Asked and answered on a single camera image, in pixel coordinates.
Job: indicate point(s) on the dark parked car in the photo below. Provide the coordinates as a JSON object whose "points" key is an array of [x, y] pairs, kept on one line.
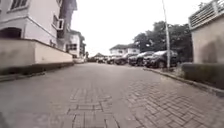
{"points": [[138, 58], [121, 60]]}

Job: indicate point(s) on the white building with dark roof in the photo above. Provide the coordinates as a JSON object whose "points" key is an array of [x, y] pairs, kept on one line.
{"points": [[123, 50]]}

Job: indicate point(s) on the grey brick paved road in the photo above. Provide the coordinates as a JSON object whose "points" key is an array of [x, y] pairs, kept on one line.
{"points": [[100, 96]]}

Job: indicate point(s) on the white building with dark windows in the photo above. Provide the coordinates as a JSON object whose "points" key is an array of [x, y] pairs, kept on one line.
{"points": [[75, 45]]}

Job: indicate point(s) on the black parked car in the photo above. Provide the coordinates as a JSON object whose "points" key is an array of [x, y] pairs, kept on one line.
{"points": [[160, 59]]}

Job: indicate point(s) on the tall grey pole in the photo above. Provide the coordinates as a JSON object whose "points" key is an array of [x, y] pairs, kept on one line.
{"points": [[167, 36]]}

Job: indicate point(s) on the dark green trees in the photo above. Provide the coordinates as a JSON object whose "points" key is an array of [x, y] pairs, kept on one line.
{"points": [[176, 36]]}

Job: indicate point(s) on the low dark hedge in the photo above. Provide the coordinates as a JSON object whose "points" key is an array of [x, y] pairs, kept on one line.
{"points": [[36, 68]]}

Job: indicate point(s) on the grey kerb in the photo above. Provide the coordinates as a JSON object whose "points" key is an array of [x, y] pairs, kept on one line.
{"points": [[186, 81]]}

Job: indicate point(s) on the white multi-storey building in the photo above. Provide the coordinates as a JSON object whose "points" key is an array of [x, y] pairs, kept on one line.
{"points": [[36, 20]]}

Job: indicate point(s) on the trimmed dark hedge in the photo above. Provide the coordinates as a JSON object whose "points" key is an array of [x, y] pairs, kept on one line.
{"points": [[206, 74]]}

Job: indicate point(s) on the beige boundary wall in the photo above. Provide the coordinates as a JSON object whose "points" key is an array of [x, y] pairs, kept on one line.
{"points": [[30, 53]]}

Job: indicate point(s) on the beige wall with white railing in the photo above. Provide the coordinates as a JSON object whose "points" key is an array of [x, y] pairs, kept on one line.
{"points": [[208, 43]]}

